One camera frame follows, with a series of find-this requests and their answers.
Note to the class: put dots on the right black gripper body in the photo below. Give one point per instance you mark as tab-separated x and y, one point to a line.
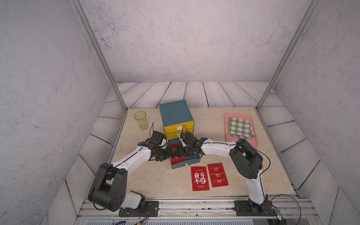
183	151

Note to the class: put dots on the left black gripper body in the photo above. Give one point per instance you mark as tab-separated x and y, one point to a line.
163	154

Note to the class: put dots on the yellow drawer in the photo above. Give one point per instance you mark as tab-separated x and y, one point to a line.
176	135
180	127

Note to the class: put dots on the red postcard MUST text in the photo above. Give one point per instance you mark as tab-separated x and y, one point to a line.
176	160

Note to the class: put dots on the teal bottom drawer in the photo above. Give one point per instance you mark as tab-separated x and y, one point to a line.
189	159

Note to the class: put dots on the red postcard white characters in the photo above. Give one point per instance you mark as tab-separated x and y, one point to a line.
199	176

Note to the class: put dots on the red postcards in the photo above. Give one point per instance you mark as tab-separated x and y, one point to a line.
217	175

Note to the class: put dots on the yellow top drawer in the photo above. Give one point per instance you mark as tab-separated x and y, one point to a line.
180	127

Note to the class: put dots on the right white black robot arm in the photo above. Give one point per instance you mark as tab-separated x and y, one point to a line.
247	160

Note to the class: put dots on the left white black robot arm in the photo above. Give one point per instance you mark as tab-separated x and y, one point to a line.
109	189

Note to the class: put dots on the teal drawer cabinet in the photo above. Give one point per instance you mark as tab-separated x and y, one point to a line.
175	112

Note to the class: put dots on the green translucent plastic cup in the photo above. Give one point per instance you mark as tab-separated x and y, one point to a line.
141	119

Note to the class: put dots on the green checkered cloth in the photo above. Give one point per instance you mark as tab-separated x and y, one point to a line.
240	128

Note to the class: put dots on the pink plastic tray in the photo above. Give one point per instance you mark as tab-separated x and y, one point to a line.
253	141

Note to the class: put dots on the aluminium front rail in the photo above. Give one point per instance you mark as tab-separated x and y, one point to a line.
284	210

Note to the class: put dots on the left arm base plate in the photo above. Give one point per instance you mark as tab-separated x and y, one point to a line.
145	209

